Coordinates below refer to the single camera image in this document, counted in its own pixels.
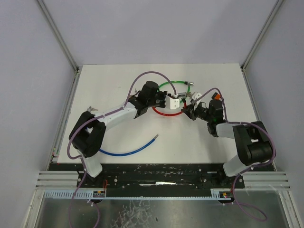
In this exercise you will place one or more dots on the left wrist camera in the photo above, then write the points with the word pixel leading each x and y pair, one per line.
pixel 172 103

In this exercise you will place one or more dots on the red cable lock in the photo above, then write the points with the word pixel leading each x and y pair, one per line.
pixel 182 97

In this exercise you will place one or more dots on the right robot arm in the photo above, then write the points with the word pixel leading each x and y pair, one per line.
pixel 253 144

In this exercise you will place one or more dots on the blue cable lock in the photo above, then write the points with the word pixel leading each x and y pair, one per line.
pixel 117 141

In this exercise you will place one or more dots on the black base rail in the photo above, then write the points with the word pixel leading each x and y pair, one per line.
pixel 202 175

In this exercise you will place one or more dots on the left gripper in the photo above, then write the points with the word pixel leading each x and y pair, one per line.
pixel 163 95

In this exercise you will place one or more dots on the aluminium frame post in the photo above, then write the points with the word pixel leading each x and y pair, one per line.
pixel 270 18
pixel 53 27

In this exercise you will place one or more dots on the orange padlock with keys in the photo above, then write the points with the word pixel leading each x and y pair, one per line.
pixel 216 96

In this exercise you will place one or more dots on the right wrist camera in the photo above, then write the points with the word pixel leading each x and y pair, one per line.
pixel 196 98

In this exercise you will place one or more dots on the right aluminium frame post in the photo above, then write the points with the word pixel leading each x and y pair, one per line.
pixel 270 18

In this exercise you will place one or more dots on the green cable lock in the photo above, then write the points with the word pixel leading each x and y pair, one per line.
pixel 186 83

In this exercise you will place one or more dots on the left aluminium frame post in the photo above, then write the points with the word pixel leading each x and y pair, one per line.
pixel 53 27

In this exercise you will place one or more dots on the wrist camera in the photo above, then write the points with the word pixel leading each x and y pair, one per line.
pixel 196 98
pixel 172 103

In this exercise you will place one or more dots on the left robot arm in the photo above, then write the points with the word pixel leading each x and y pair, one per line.
pixel 135 106

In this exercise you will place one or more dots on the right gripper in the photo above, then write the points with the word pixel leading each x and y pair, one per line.
pixel 190 110

